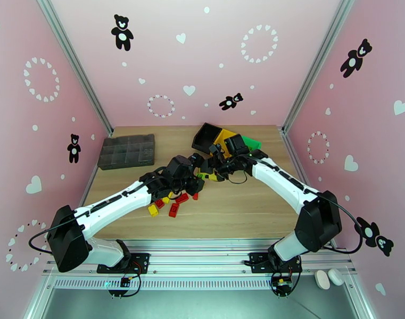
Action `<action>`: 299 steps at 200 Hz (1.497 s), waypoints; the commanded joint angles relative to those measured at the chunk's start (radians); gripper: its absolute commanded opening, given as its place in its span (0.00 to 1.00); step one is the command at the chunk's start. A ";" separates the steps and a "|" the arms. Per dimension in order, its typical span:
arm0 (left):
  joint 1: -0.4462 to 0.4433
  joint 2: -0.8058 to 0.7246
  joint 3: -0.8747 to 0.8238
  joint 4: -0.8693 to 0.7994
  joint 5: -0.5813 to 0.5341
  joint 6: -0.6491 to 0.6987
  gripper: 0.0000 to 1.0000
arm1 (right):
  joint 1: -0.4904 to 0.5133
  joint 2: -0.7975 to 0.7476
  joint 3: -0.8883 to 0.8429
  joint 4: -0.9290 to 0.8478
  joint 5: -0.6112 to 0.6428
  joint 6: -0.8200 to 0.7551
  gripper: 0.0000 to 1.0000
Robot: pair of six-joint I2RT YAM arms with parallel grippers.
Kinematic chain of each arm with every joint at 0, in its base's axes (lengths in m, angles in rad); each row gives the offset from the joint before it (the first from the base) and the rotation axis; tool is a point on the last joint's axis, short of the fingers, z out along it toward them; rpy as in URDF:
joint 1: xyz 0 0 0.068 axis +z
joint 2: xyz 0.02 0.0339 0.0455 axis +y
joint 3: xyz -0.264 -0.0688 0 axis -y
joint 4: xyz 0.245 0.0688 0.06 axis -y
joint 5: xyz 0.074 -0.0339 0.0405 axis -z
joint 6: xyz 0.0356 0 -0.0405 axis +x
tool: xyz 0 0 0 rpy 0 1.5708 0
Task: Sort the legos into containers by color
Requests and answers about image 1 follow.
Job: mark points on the yellow plastic bin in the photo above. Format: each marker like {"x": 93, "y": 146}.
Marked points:
{"x": 222, "y": 137}

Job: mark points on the green plastic bin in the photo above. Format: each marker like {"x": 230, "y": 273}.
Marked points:
{"x": 253, "y": 143}

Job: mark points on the red lego brick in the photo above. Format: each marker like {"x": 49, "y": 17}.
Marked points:
{"x": 174, "y": 210}
{"x": 182, "y": 197}
{"x": 159, "y": 203}
{"x": 195, "y": 196}

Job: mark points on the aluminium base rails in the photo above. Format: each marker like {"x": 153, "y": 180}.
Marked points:
{"x": 202, "y": 258}

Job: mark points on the slotted metal vent panel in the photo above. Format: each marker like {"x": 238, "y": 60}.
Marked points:
{"x": 189, "y": 284}

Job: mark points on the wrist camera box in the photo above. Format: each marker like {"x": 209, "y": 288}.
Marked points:
{"x": 179, "y": 167}
{"x": 237, "y": 144}

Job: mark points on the aluminium frame post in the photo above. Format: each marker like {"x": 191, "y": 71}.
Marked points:
{"x": 318, "y": 62}
{"x": 74, "y": 64}

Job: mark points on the grey compartment organizer box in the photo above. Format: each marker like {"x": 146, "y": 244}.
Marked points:
{"x": 129, "y": 148}

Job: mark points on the black plastic bin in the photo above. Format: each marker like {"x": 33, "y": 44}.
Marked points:
{"x": 207, "y": 137}

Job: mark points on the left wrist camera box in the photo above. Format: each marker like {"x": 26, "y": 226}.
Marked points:
{"x": 179, "y": 167}

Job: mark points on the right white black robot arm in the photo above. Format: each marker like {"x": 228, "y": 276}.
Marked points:
{"x": 278, "y": 176}

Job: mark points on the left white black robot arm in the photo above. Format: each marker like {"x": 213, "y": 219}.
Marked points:
{"x": 115, "y": 203}

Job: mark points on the white oval object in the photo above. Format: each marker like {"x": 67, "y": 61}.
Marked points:
{"x": 322, "y": 279}
{"x": 335, "y": 277}

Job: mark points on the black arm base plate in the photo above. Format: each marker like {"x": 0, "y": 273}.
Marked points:
{"x": 257, "y": 261}
{"x": 140, "y": 261}

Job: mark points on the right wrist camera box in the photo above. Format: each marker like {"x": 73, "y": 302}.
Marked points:
{"x": 237, "y": 144}

